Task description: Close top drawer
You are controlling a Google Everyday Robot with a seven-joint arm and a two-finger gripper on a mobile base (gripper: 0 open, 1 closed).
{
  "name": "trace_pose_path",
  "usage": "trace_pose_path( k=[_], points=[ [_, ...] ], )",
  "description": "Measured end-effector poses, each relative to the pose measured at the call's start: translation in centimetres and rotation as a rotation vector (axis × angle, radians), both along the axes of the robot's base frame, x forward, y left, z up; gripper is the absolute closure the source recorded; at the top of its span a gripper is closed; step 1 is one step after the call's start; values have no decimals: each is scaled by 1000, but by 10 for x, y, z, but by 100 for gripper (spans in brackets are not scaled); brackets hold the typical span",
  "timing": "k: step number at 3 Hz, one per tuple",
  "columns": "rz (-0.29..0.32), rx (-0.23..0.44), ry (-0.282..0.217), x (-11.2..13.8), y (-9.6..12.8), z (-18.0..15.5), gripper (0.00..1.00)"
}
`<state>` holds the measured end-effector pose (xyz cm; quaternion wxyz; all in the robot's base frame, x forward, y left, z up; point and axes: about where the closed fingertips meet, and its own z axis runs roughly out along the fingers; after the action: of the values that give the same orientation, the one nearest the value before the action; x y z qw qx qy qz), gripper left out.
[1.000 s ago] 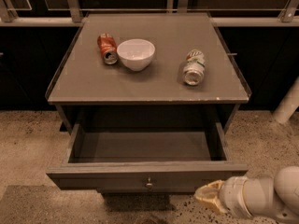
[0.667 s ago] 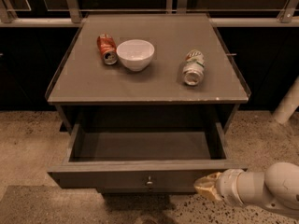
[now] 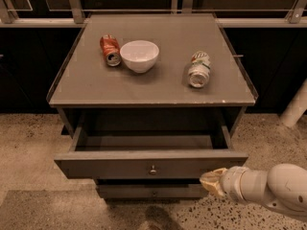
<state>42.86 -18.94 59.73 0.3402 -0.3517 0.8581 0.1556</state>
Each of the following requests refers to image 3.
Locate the grey top drawer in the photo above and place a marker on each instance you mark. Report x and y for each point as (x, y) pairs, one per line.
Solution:
(122, 154)

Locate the grey cabinet with glass top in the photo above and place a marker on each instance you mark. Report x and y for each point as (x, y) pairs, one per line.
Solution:
(86, 81)

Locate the grey drawer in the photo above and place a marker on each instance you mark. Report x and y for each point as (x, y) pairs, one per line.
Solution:
(150, 188)
(122, 154)

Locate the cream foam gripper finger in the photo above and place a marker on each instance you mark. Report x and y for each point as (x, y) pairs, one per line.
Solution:
(211, 182)

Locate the green white soda can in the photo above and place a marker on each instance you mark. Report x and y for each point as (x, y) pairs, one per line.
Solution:
(199, 71)

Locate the metal railing frame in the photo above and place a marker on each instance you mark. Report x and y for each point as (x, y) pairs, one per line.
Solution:
(228, 13)

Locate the white bowl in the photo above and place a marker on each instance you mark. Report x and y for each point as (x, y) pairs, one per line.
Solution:
(139, 55)

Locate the red crushed soda can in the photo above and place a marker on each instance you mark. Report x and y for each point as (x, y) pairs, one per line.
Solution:
(111, 50)

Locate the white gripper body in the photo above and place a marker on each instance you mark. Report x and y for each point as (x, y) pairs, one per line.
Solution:
(230, 181)

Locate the white cylindrical post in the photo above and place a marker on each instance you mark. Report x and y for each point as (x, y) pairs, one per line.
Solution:
(296, 107)

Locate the grey lower drawer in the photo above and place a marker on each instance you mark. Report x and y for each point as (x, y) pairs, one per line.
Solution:
(150, 188)

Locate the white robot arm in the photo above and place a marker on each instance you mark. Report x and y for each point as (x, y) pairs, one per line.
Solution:
(282, 189)

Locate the brass drawer knob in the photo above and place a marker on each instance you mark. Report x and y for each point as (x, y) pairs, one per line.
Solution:
(153, 170)

